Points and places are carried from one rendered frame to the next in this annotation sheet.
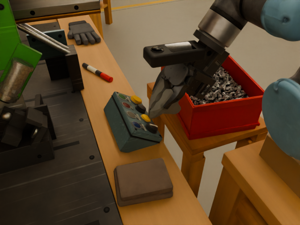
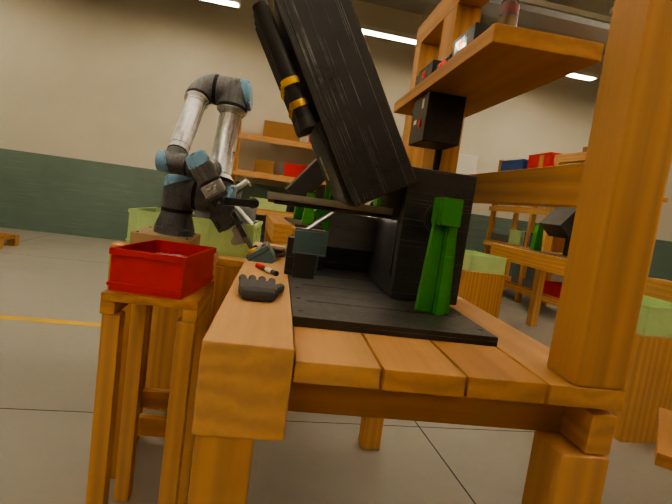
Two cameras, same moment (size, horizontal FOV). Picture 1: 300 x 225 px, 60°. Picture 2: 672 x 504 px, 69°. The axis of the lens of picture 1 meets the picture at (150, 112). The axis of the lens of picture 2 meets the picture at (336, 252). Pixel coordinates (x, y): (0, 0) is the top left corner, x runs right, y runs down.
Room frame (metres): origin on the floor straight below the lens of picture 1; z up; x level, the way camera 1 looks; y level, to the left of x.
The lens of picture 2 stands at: (1.97, 0.68, 1.13)
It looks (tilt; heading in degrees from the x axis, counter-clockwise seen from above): 6 degrees down; 194
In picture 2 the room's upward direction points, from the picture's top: 8 degrees clockwise
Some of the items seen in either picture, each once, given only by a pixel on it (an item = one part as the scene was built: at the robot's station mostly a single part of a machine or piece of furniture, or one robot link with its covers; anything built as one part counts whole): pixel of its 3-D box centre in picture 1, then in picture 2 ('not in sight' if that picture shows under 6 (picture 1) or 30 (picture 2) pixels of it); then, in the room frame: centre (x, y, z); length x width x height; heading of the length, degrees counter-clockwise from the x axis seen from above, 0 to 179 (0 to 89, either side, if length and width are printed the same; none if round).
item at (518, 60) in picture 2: not in sight; (468, 88); (0.42, 0.63, 1.52); 0.90 x 0.25 x 0.04; 21
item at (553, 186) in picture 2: not in sight; (486, 188); (0.38, 0.73, 1.23); 1.30 x 0.05 x 0.09; 21
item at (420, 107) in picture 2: not in sight; (435, 122); (0.33, 0.54, 1.42); 0.17 x 0.12 x 0.15; 21
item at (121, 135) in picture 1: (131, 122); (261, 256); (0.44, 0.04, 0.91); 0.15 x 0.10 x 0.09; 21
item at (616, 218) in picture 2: not in sight; (472, 141); (0.40, 0.67, 1.36); 1.49 x 0.09 x 0.97; 21
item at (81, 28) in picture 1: (81, 32); (261, 287); (0.95, 0.26, 0.91); 0.20 x 0.11 x 0.03; 25
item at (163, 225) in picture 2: not in sight; (175, 220); (0.32, -0.38, 0.97); 0.15 x 0.15 x 0.10
